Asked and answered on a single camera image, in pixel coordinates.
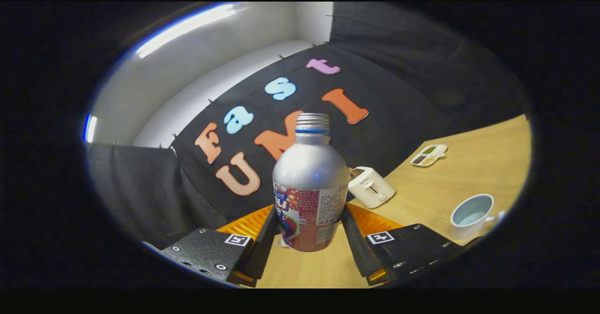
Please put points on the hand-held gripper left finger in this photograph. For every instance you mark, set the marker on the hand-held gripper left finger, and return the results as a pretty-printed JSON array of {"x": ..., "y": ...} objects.
[{"x": 262, "y": 253}]

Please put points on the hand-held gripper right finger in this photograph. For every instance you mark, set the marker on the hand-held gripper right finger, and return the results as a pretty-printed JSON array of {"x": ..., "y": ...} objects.
[{"x": 356, "y": 253}]

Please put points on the silver bottle with pink label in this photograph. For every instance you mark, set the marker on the silver bottle with pink label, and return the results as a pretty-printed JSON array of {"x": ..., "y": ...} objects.
[{"x": 309, "y": 178}]

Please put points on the white cup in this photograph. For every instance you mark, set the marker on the white cup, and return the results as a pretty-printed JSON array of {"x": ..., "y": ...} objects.
[{"x": 468, "y": 231}]

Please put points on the white toaster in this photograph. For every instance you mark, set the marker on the white toaster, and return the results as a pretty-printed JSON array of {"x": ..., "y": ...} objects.
[{"x": 372, "y": 190}]

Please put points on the white divided condiment tray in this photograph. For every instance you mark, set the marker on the white divided condiment tray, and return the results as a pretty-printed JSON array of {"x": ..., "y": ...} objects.
[{"x": 429, "y": 155}]

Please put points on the wooden table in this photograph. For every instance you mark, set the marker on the wooden table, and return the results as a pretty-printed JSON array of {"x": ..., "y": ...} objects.
[{"x": 468, "y": 173}]

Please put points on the black backdrop cloth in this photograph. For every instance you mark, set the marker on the black backdrop cloth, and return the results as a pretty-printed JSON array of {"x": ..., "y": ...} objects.
[{"x": 398, "y": 93}]

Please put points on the ceiling light strip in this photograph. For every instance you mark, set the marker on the ceiling light strip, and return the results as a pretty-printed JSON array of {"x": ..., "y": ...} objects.
[
  {"x": 90, "y": 128},
  {"x": 187, "y": 29}
]

